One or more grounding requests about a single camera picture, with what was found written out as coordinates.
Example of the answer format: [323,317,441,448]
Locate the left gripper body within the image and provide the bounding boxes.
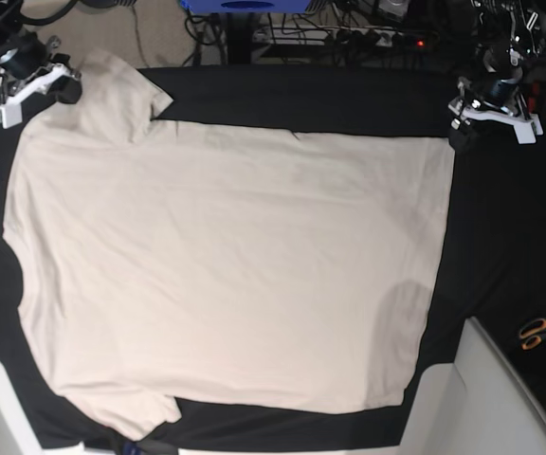
[447,45,543,144]

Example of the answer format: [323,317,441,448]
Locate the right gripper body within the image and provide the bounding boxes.
[0,36,82,128]

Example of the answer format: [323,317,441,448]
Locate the white T-shirt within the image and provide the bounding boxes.
[3,50,454,440]

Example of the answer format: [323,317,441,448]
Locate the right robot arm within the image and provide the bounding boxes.
[0,1,82,129]

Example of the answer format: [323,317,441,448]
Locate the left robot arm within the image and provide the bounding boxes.
[448,1,544,154]

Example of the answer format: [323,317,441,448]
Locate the red black tool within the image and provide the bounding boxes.
[523,81,544,114]

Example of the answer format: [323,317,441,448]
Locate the black table cloth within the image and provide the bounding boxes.
[0,65,546,452]

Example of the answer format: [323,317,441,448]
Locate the blue plastic box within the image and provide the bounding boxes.
[183,0,311,14]

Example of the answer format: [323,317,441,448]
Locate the white power strip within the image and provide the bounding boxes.
[252,24,397,47]

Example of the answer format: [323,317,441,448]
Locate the white chair right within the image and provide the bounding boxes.
[397,318,546,455]

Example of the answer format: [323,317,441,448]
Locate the orange handled scissors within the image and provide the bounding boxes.
[518,318,546,351]

